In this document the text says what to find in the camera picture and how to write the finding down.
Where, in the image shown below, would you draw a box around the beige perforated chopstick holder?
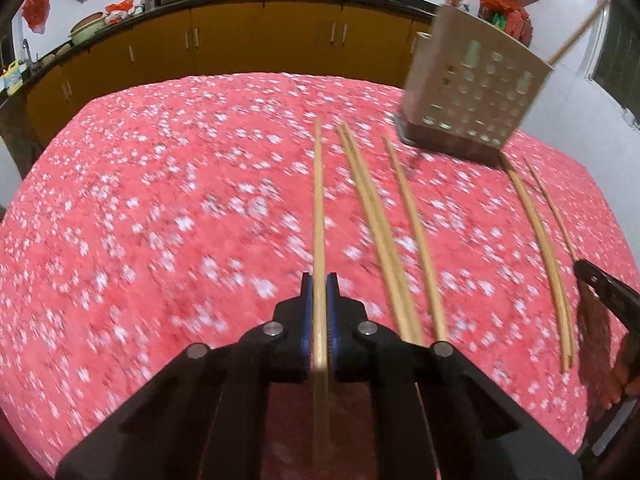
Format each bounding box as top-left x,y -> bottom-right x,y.
397,4 -> 553,161

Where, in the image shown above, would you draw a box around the red floral tablecloth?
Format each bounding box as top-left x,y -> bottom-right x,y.
0,72 -> 633,480

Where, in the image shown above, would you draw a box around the brown wooden chair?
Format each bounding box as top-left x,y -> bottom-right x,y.
585,340 -> 640,466

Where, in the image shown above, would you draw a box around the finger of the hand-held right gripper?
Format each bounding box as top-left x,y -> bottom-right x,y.
574,259 -> 640,317

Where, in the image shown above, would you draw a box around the red bagged groceries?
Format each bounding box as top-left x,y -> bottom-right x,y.
477,0 -> 533,46

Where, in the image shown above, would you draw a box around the metal faucet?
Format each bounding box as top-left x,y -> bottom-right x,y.
22,37 -> 41,73

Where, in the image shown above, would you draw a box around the barred window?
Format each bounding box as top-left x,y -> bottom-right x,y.
590,0 -> 640,126

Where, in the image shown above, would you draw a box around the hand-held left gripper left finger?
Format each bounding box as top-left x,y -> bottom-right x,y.
55,272 -> 316,480

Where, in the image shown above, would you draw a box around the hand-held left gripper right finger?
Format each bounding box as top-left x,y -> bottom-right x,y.
326,272 -> 583,480

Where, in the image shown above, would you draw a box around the brown lower kitchen cabinets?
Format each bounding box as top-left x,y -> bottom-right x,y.
22,0 -> 436,148

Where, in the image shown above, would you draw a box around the hanging red plastic bag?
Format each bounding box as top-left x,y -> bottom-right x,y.
22,0 -> 52,33

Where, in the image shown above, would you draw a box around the yellow detergent bottle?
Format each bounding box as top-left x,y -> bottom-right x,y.
0,59 -> 26,96

